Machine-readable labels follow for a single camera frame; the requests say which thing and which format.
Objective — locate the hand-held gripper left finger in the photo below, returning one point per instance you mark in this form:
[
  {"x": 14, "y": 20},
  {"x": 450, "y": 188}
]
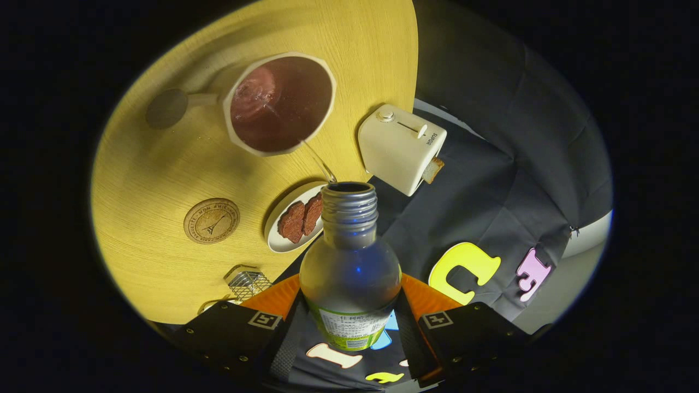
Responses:
[{"x": 286, "y": 344}]

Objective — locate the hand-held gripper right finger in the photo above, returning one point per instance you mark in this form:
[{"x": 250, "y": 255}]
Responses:
[{"x": 412, "y": 338}]

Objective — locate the silver bottle with green label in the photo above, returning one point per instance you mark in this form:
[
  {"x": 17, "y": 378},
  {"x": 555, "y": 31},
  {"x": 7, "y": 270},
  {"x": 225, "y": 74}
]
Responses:
[{"x": 349, "y": 273}]

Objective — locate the round wooden coaster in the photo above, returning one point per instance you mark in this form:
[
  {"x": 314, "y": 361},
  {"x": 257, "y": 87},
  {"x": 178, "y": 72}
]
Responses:
[{"x": 211, "y": 221}]

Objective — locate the white oval plate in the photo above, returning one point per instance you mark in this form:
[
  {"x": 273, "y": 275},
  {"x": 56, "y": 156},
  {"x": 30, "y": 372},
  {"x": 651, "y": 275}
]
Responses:
[{"x": 276, "y": 240}]

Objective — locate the brown meat slice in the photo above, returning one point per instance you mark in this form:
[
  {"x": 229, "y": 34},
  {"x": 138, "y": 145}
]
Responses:
[
  {"x": 313, "y": 213},
  {"x": 292, "y": 222}
]

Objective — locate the brown toast slice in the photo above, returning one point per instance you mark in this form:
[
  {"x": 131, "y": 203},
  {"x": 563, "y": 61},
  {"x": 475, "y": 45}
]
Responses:
[{"x": 433, "y": 170}]

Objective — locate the cream toaster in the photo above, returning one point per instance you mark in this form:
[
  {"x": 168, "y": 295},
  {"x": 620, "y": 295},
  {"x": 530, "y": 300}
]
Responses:
[{"x": 396, "y": 150}]

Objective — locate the wooden table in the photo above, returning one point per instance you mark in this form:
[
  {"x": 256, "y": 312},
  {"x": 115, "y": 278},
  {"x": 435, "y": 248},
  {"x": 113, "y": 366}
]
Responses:
[{"x": 164, "y": 169}]

